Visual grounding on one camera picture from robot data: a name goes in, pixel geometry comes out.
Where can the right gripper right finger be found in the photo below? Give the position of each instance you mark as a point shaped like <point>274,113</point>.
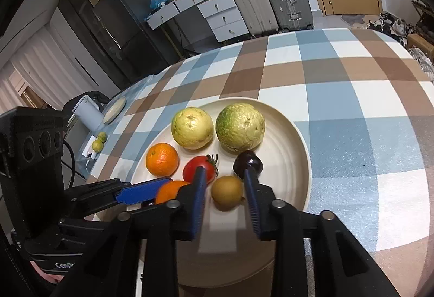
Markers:
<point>341,265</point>

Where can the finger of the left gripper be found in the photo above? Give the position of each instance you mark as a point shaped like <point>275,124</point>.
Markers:
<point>140,192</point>

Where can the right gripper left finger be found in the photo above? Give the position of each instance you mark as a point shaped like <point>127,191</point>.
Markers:
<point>109,266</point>

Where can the orange mandarin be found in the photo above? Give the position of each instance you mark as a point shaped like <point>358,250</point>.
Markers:
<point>169,191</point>
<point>162,160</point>

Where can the yellow guava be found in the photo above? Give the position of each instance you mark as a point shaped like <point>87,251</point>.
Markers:
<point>192,128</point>

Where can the brown kiwi fruit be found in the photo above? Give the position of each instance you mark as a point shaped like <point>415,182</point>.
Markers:
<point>227,192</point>

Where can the dark plum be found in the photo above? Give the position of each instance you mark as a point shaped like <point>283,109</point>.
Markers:
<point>245,160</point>

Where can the green guava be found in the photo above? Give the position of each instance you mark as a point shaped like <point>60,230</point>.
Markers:
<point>240,127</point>

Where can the person's left hand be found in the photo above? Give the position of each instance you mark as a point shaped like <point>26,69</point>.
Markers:
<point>54,279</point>

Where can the small green lime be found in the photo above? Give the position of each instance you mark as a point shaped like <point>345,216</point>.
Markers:
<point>102,136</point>
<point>97,145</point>

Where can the small side plate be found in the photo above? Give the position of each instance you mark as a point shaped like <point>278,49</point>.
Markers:
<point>114,111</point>

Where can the white kettle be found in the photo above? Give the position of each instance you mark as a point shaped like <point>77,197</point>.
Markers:
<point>88,112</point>

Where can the cream round plate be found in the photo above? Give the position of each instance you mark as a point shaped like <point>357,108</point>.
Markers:
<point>226,249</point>

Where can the black refrigerator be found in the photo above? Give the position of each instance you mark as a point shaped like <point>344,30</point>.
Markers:
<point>143,51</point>

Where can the checkered tablecloth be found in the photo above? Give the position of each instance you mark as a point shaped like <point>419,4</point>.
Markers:
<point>364,107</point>

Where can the white drawer desk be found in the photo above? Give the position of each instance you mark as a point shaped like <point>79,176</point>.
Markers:
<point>193,21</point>

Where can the cardboard box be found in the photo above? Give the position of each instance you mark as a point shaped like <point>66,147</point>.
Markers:
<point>416,41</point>

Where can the shoe rack with shoes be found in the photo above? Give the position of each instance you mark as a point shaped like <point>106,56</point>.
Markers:
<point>425,22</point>

